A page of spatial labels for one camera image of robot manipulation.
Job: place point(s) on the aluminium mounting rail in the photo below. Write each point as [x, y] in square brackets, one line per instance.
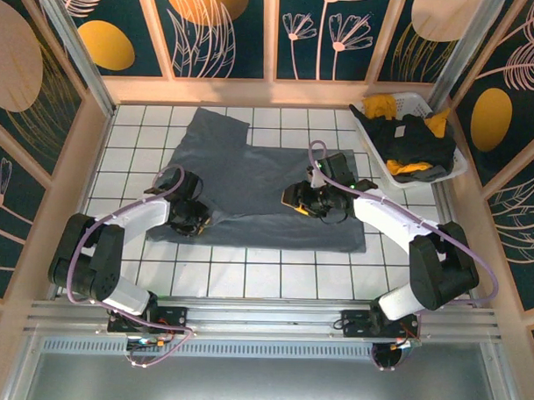
[263, 316]

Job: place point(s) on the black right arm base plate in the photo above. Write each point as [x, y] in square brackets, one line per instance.
[359, 324]

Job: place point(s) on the dark grey t-shirt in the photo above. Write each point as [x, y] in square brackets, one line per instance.
[428, 174]

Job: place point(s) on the white plastic laundry basket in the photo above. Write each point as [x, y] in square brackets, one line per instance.
[460, 165]

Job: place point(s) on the aluminium frame post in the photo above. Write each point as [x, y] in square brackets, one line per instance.
[74, 53]
[456, 53]

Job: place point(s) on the grey-blue t-shirt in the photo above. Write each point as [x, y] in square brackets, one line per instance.
[250, 177]

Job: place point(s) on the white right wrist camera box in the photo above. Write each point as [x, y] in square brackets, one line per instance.
[313, 179]

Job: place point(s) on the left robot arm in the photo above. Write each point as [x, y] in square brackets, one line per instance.
[132, 298]

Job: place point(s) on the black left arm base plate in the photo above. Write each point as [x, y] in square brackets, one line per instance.
[171, 315]

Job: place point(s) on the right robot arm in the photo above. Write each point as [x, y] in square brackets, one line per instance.
[380, 213]

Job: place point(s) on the yellow t-shirt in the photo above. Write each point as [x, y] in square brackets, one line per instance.
[406, 168]
[377, 105]

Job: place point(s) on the black t-shirt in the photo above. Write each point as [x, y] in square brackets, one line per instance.
[409, 143]

